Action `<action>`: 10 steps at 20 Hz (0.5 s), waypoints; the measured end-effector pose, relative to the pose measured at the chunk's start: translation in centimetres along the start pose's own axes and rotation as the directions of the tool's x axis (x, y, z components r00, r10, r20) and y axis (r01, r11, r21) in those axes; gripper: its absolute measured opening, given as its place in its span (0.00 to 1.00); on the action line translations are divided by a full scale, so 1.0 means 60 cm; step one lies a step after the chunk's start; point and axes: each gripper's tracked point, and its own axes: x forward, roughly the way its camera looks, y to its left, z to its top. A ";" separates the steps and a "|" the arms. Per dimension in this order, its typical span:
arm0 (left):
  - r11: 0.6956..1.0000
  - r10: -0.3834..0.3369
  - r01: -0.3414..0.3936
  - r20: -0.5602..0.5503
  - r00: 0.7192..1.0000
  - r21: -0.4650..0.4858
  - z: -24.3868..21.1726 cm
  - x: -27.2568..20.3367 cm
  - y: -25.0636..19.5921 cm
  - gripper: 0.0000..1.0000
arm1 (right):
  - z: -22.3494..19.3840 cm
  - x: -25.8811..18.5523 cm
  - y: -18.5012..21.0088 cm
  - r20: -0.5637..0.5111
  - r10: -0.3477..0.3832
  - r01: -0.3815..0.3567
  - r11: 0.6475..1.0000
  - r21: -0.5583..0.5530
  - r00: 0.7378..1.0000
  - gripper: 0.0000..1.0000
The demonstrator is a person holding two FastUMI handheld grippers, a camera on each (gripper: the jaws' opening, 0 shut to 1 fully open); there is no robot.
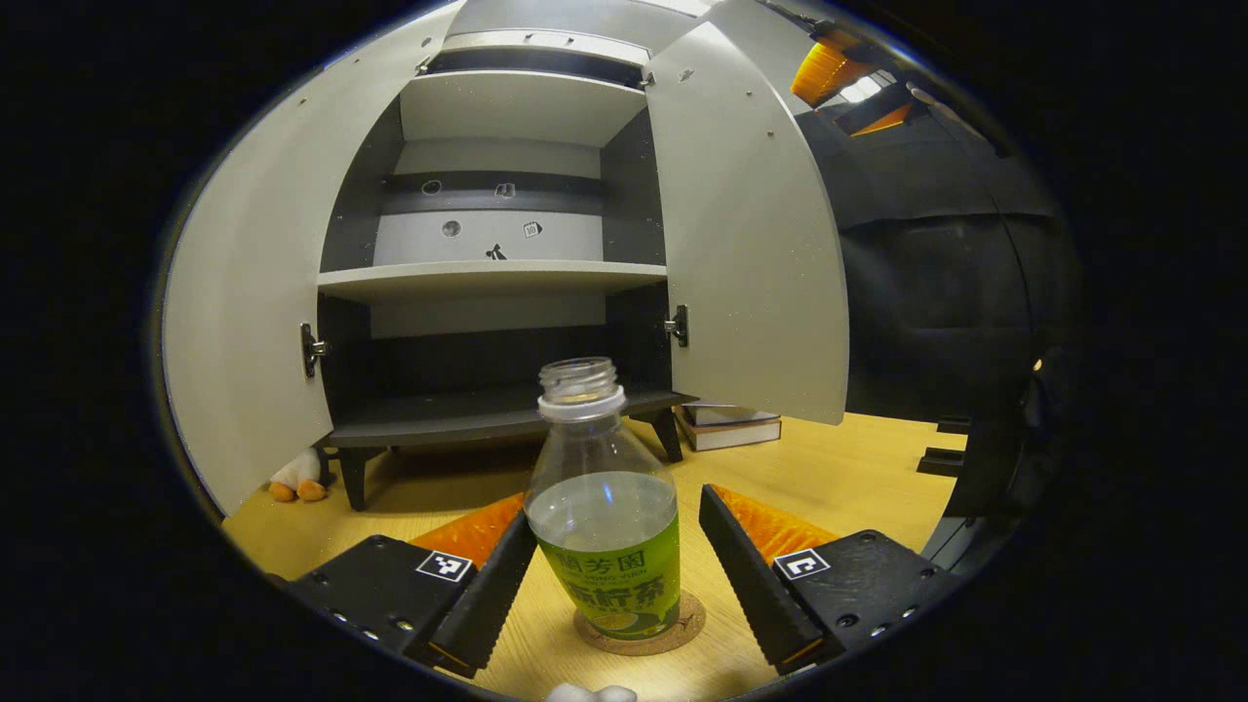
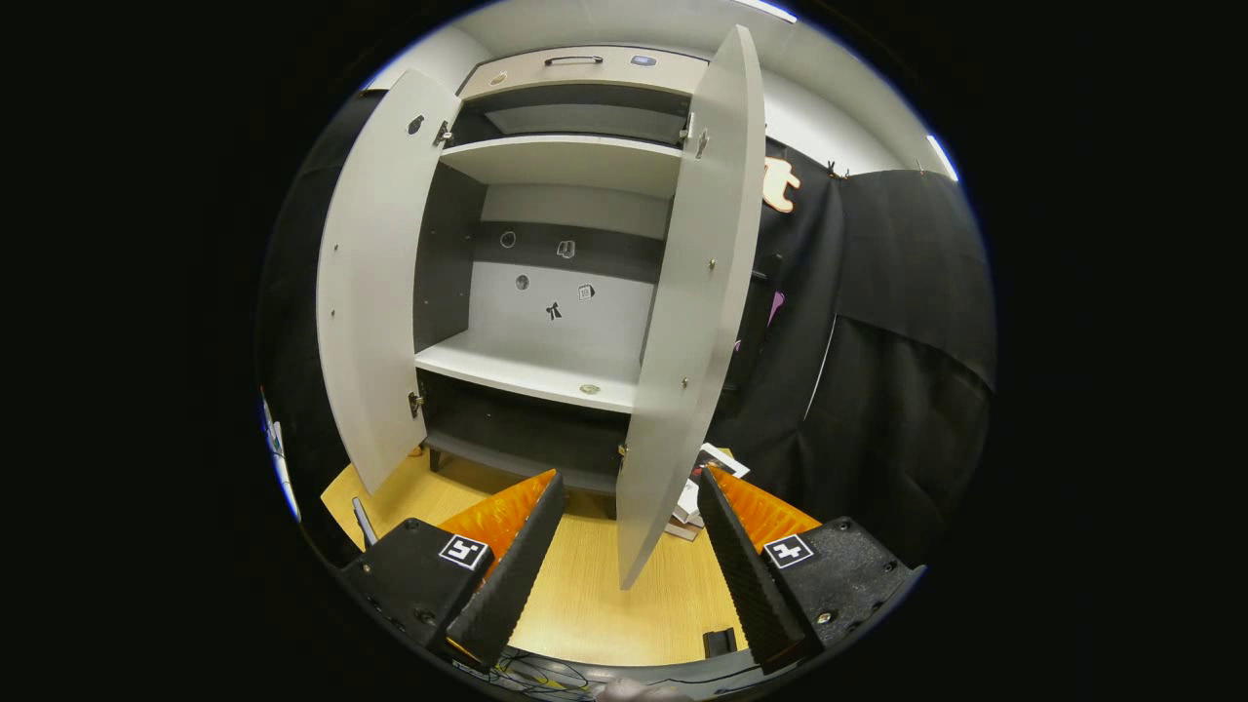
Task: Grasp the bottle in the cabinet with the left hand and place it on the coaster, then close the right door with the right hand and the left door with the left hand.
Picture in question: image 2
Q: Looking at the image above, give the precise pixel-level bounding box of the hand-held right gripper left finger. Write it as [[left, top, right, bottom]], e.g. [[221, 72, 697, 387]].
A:
[[336, 470, 566, 674]]

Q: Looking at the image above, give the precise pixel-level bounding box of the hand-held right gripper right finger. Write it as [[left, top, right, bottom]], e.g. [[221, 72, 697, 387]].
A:
[[696, 466, 925, 676]]

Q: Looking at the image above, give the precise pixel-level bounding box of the light grey cabinet door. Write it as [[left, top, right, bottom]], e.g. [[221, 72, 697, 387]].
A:
[[315, 66, 464, 495], [616, 24, 766, 591]]

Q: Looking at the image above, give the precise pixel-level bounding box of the white cabinet shelf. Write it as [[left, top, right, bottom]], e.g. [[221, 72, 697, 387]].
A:
[[441, 135, 683, 201], [414, 330, 652, 414]]

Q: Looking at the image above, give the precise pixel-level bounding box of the grey cabinet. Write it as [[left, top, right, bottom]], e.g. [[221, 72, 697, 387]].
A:
[[409, 44, 713, 496]]

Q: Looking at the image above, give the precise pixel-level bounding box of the grey cabinet drawer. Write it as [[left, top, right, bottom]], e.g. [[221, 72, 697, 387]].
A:
[[458, 46, 710, 101]]

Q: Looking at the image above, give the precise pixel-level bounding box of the white photo cover book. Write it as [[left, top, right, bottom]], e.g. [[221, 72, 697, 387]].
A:
[[673, 444, 751, 527]]

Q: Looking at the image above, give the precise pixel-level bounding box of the black backdrop cloth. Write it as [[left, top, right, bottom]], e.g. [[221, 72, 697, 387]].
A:
[[255, 88, 997, 571]]

